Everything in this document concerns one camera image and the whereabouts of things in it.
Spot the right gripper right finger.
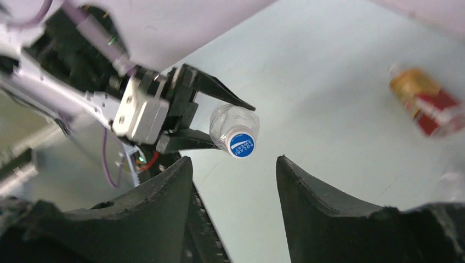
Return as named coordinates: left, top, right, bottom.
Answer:
left=276, top=156, right=464, bottom=262

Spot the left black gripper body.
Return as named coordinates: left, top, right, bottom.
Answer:
left=143, top=67, right=200, bottom=135

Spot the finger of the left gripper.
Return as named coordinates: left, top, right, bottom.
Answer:
left=156, top=129, right=219, bottom=153
left=181, top=64, right=256, bottom=111

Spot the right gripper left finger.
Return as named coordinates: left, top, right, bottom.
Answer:
left=0, top=156, right=194, bottom=263

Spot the clear crushed plastic bottle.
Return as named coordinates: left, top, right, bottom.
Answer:
left=209, top=104, right=260, bottom=152

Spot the blue white bottle cap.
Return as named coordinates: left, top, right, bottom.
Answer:
left=225, top=125, right=256, bottom=158

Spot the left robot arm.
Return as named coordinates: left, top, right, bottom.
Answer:
left=20, top=4, right=254, bottom=154

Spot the clear uncapped plastic bottle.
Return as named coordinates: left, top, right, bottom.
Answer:
left=432, top=170, right=464, bottom=203

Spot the orange red label bottle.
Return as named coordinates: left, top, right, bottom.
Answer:
left=389, top=64, right=464, bottom=138

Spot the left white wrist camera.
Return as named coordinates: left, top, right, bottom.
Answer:
left=112, top=72, right=169, bottom=145

